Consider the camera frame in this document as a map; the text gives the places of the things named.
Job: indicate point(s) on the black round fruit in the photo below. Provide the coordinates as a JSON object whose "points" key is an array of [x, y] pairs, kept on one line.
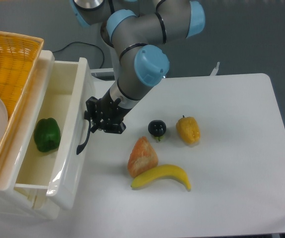
{"points": [[157, 128]]}

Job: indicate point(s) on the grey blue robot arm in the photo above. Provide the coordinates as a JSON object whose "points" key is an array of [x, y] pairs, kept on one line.
{"points": [[135, 39]]}

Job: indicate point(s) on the yellow bell pepper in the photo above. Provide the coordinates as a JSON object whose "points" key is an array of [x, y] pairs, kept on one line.
{"points": [[188, 130]]}

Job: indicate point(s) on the green bell pepper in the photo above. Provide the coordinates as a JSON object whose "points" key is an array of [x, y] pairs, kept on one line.
{"points": [[47, 135]]}

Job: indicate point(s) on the black top drawer handle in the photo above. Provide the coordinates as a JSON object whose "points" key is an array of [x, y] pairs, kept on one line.
{"points": [[82, 146]]}

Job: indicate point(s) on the metal table bracket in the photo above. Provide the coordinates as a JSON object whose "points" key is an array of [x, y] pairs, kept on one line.
{"points": [[215, 70]]}

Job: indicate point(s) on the yellow banana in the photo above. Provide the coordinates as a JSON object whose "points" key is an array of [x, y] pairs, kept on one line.
{"points": [[162, 172]]}

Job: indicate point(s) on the orange woven basket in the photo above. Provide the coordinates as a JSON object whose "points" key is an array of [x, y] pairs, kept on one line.
{"points": [[18, 57]]}

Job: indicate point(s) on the orange peeled segment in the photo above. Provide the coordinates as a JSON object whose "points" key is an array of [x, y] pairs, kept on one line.
{"points": [[142, 158]]}

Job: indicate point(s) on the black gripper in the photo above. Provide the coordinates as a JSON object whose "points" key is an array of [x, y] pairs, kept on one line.
{"points": [[110, 114]]}

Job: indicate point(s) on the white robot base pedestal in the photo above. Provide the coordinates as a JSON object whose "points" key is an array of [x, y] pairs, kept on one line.
{"points": [[114, 57]]}

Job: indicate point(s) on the white drawer cabinet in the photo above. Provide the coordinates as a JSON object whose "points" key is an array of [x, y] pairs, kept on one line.
{"points": [[25, 201]]}

